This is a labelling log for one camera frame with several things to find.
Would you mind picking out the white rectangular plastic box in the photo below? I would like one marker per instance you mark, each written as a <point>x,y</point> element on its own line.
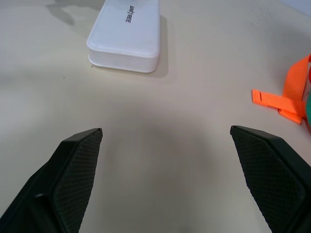
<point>126,36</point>

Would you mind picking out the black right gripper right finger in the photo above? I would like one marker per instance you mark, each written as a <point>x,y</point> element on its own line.
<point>269,174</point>

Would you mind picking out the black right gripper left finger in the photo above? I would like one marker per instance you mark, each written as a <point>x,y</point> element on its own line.
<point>70,179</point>

